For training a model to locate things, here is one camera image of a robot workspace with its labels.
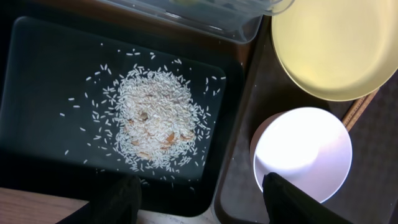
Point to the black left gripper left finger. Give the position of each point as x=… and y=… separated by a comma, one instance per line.
x=119, y=204

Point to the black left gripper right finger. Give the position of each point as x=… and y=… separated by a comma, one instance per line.
x=285, y=203

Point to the white bowl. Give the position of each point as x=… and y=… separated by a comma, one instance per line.
x=309, y=147

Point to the dark brown serving tray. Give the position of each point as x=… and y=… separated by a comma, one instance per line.
x=368, y=195

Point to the pile of rice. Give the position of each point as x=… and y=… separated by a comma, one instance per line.
x=143, y=111

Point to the black tray bin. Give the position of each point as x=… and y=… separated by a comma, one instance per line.
x=52, y=90

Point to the wooden chopstick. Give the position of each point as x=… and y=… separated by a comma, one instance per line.
x=356, y=110

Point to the yellow plate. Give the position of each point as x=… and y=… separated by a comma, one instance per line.
x=337, y=50

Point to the clear plastic bin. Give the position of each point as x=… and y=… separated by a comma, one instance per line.
x=236, y=21

